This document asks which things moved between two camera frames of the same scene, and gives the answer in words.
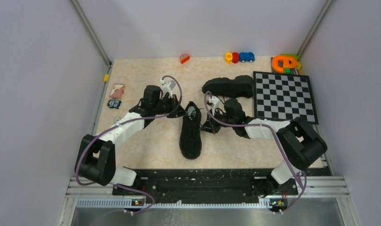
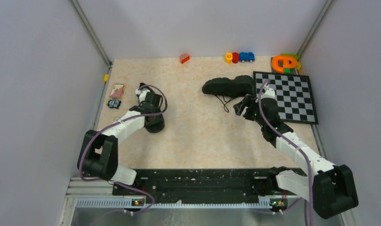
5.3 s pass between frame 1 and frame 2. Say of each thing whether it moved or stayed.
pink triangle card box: stayed
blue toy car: stayed
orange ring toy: stayed
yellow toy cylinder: stayed
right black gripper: moved
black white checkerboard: stayed
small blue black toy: stayed
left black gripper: moved
